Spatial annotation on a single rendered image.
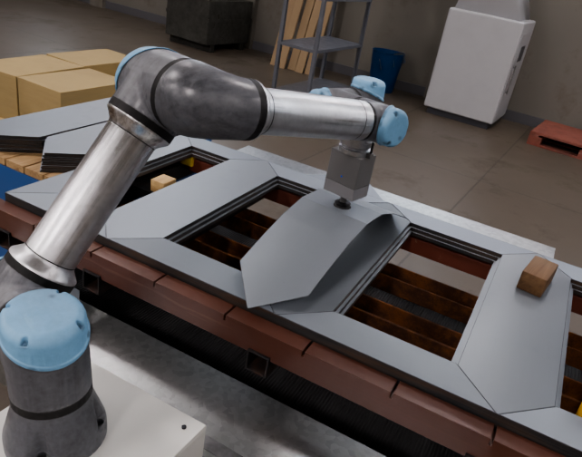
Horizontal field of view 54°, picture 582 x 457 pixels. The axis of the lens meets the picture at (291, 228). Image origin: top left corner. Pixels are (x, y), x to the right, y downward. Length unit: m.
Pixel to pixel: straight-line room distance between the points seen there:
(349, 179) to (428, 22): 6.39
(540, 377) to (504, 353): 0.08
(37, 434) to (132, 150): 0.44
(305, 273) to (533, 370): 0.49
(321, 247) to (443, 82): 5.59
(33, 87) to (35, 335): 3.25
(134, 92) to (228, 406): 0.63
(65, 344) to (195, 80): 0.41
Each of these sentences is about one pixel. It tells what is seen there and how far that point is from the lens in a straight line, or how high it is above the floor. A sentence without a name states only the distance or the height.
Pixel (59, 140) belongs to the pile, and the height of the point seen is 0.85.
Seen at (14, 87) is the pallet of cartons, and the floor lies 0.39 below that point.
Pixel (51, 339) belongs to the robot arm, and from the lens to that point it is 0.84.
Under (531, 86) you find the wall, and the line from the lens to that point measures 7.39.
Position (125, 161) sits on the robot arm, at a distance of 0.93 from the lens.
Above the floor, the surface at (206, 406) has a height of 0.68.
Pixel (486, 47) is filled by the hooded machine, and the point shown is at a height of 0.83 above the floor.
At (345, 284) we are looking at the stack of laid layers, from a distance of 1.29.
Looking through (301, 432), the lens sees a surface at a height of 0.68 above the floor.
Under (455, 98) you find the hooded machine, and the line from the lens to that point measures 6.72.
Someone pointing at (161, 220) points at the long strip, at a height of 0.85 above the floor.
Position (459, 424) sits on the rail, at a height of 0.82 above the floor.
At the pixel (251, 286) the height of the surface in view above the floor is 0.86.
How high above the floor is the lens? 1.51
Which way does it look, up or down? 27 degrees down
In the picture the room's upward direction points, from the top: 10 degrees clockwise
